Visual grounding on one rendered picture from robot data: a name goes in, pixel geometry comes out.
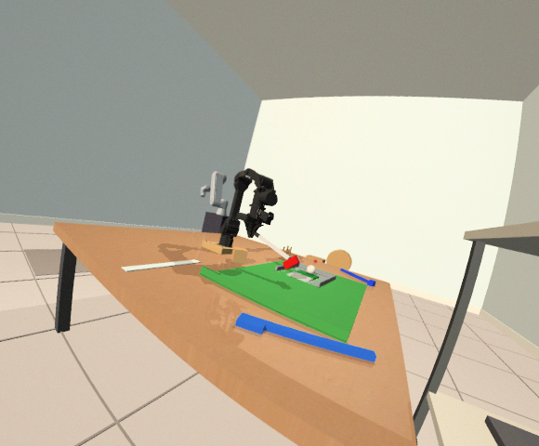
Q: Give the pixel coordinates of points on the green rectangular mat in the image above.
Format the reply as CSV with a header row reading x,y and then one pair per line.
x,y
337,301

